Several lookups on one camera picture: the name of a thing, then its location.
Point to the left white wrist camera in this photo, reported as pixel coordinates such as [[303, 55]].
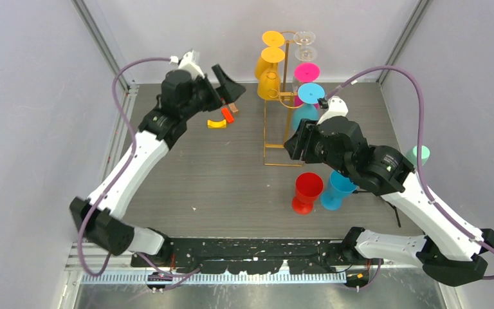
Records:
[[188, 62]]

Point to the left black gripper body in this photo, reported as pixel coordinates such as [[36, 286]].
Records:
[[206, 97]]

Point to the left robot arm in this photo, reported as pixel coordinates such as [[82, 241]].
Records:
[[99, 216]]

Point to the clear wine glass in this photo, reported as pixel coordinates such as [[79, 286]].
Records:
[[306, 53], [304, 38]]

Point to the mint green bottle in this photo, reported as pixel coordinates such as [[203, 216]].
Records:
[[412, 155]]

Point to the clear wine glass front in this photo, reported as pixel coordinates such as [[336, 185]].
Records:
[[306, 53]]

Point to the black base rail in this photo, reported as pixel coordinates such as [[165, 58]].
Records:
[[238, 261]]

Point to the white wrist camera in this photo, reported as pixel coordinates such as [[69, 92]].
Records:
[[188, 62], [336, 108]]

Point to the clear wine glass rear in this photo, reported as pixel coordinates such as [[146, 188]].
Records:
[[304, 38]]

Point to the orange block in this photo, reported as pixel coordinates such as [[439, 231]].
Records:
[[227, 114]]

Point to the pink plastic wine glass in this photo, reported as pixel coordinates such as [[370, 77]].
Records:
[[296, 85]]

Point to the brown arch block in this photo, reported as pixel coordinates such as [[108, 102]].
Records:
[[233, 108]]

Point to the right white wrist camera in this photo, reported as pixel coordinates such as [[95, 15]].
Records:
[[336, 108]]

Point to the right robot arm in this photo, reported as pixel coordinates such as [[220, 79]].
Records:
[[449, 250]]

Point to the blue wine glass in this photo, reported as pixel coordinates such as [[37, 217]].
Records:
[[338, 188], [306, 111]]

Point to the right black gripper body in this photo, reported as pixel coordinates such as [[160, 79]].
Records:
[[313, 150]]

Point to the yellow wine glass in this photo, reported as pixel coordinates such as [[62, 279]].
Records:
[[267, 72], [272, 39]]

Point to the red plastic wine glass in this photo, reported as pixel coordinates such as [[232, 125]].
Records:
[[308, 188]]

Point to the yellow wine glass front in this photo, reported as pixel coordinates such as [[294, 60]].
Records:
[[267, 72]]

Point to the yellow arch block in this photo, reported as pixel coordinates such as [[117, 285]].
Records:
[[211, 124]]

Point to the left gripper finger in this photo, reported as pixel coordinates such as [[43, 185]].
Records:
[[223, 79], [232, 91]]

